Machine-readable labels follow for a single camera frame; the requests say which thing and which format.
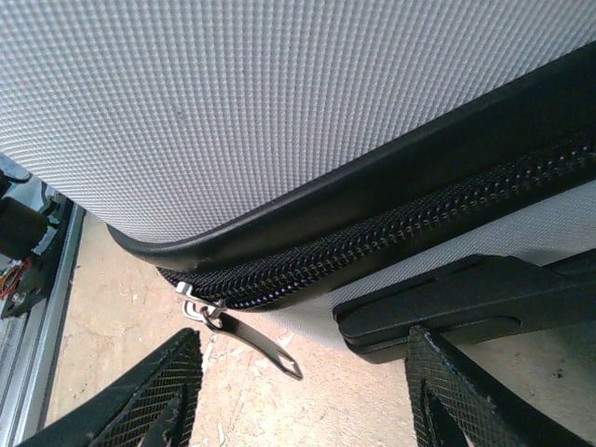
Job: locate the white hard-shell suitcase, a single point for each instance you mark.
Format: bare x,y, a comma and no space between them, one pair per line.
233,93

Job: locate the aluminium rail frame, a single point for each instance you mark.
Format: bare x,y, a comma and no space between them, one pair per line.
28,363

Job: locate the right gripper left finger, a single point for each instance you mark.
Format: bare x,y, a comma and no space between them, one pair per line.
153,396

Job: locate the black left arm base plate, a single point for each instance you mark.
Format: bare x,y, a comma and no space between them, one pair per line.
42,279

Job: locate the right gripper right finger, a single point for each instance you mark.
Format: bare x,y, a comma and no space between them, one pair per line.
456,400

